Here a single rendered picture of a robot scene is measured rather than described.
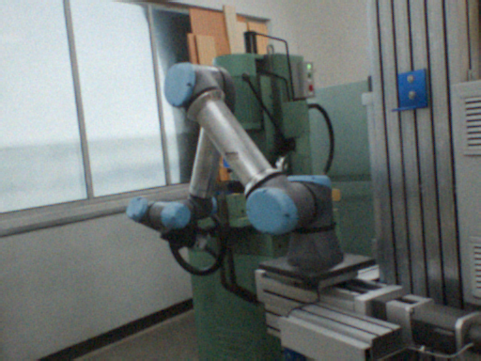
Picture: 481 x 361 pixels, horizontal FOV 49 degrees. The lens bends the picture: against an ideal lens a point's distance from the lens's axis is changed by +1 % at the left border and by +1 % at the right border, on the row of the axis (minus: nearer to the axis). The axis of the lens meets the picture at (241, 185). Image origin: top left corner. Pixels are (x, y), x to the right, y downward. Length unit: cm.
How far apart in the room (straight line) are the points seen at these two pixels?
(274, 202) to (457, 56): 50
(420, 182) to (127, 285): 238
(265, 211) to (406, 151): 37
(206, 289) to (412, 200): 115
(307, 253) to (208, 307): 98
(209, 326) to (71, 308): 113
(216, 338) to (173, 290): 139
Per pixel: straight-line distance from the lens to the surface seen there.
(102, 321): 332
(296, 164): 223
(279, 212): 121
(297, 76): 236
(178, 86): 138
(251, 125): 212
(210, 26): 393
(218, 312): 222
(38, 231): 303
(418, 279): 137
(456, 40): 124
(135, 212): 158
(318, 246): 135
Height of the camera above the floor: 116
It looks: 5 degrees down
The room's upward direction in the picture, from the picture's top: 6 degrees counter-clockwise
